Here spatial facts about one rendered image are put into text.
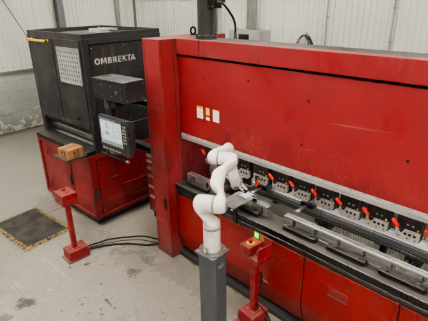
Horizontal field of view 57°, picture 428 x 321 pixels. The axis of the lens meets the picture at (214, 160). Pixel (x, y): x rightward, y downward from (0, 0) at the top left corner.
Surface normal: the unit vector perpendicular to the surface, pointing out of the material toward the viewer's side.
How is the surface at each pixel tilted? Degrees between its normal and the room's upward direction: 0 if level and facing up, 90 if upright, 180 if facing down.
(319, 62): 90
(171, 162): 90
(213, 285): 90
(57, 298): 0
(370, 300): 90
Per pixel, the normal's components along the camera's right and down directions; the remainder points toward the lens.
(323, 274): -0.72, 0.28
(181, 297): -0.02, -0.92
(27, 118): 0.74, 0.25
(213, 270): 0.05, 0.38
